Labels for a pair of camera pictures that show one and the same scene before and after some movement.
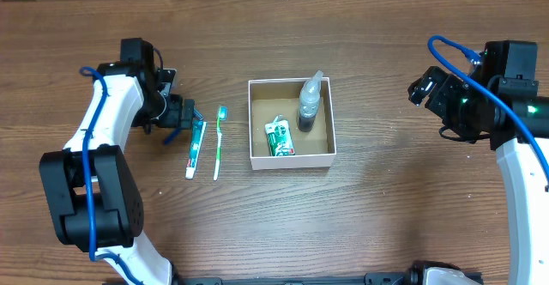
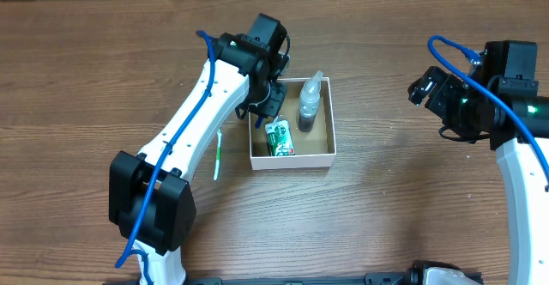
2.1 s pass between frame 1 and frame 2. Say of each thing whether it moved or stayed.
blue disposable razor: moved
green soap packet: stayed
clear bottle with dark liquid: stayed
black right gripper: stayed
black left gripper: moved
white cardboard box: stayed
